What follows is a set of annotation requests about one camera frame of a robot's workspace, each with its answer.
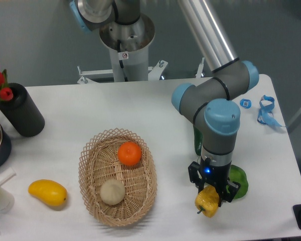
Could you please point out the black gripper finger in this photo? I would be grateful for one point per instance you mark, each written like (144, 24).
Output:
(221, 199)
(200, 187)

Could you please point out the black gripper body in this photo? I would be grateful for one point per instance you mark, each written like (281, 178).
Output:
(214, 170)

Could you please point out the yellow bell pepper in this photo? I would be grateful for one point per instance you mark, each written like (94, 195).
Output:
(207, 201)

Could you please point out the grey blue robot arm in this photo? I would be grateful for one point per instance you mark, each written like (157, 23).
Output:
(210, 106)

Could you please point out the green bok choy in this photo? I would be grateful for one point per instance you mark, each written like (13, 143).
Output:
(238, 175)

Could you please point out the green cucumber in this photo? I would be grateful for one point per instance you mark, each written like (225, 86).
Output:
(197, 142)

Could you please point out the orange fruit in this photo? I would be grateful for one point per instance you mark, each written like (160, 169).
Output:
(129, 153)

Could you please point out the small blue round tag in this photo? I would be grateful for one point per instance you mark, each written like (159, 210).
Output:
(245, 103)

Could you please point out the woven wicker basket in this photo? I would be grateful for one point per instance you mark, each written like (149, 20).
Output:
(99, 163)

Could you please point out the yellow mango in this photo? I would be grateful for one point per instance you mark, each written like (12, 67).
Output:
(49, 192)

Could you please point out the white paper box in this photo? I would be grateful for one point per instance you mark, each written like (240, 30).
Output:
(6, 175)

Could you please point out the black cylindrical vase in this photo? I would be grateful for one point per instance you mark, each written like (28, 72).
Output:
(22, 112)

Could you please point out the white plastic bottle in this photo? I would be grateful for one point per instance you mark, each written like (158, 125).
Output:
(7, 201)

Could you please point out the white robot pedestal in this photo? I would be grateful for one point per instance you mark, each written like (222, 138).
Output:
(128, 50)

